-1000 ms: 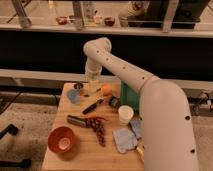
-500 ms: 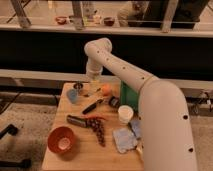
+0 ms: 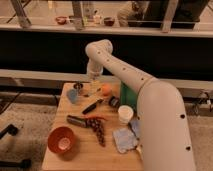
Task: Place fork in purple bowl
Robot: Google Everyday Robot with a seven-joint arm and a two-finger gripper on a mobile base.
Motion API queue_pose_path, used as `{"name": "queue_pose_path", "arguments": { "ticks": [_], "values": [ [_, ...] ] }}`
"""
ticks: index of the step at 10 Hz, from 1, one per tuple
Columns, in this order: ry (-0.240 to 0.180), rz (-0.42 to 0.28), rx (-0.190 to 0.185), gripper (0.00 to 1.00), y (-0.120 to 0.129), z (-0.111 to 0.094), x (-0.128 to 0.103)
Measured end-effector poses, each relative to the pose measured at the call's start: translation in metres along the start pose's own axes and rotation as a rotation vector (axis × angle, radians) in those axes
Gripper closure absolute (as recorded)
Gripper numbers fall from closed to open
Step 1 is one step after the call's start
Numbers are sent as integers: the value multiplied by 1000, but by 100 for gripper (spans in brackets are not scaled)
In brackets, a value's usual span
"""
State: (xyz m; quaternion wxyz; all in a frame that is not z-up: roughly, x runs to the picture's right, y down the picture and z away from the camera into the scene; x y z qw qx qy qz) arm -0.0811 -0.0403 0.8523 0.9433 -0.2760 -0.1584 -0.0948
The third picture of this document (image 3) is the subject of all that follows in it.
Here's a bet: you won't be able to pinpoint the white cup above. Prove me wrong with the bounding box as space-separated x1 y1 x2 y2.
118 105 134 124

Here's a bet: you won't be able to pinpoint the red chili pepper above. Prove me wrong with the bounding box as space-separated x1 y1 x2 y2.
84 115 107 121

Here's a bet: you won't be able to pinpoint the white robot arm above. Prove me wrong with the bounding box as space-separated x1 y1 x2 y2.
85 39 196 171

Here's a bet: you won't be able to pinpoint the black handled knife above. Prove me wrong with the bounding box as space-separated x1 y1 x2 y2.
82 99 104 115

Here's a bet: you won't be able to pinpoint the small black metal clip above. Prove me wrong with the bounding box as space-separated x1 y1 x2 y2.
108 96 120 107

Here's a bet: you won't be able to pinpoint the red bowl in background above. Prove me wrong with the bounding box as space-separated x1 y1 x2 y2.
55 16 68 25

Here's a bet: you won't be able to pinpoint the orange fruit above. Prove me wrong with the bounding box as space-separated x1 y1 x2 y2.
101 84 112 96

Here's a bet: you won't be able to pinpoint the orange bowl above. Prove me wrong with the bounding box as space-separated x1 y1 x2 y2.
47 126 76 154

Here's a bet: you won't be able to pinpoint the dark bowl in background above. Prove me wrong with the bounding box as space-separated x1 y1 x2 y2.
104 17 115 26

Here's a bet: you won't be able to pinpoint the green plastic tray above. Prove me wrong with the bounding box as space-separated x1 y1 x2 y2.
120 83 137 109

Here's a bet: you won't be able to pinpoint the dark purple grapes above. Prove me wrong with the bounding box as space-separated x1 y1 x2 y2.
87 118 105 147

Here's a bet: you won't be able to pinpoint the small dark round object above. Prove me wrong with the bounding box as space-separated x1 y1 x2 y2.
73 82 83 90

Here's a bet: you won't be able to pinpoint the blue cloth large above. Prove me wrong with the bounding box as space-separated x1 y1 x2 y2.
113 128 138 154

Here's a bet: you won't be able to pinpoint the dark metal tool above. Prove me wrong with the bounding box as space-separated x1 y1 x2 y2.
67 115 87 128

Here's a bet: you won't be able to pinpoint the blue sponge small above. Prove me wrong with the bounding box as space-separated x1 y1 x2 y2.
130 119 140 138

